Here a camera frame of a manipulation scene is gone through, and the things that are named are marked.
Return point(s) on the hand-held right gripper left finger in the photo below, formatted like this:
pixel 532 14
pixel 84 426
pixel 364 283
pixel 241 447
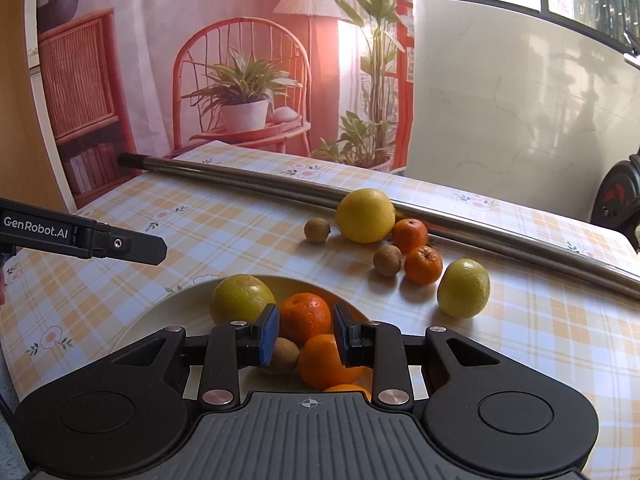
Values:
pixel 270 332

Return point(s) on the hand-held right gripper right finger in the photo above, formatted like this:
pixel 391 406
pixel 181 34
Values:
pixel 342 332

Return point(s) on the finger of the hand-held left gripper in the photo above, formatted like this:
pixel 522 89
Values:
pixel 132 247

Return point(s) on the small brown kiwi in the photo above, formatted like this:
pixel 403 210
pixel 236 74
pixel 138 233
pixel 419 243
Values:
pixel 387 260
pixel 286 357
pixel 317 230

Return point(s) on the orange mandarin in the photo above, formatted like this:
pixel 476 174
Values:
pixel 305 317
pixel 423 265
pixel 325 365
pixel 347 390
pixel 410 235

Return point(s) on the yellow-green round citrus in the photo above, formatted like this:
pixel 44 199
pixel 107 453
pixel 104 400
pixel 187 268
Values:
pixel 464 287
pixel 242 300

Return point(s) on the cream round plate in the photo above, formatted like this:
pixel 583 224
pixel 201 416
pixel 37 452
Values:
pixel 150 320

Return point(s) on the large yellow grapefruit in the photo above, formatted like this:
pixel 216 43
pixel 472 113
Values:
pixel 365 215

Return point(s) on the yellow plaid tablecloth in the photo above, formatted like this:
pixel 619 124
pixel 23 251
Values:
pixel 200 220

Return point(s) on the brown wooden panel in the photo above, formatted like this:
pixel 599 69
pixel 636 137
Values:
pixel 20 110

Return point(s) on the long metal pole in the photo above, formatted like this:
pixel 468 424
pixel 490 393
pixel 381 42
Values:
pixel 500 241

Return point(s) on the printed room backdrop cloth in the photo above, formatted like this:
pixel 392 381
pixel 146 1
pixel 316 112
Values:
pixel 175 10

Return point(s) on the black exercise bike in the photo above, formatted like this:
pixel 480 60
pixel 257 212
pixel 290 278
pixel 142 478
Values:
pixel 617 195

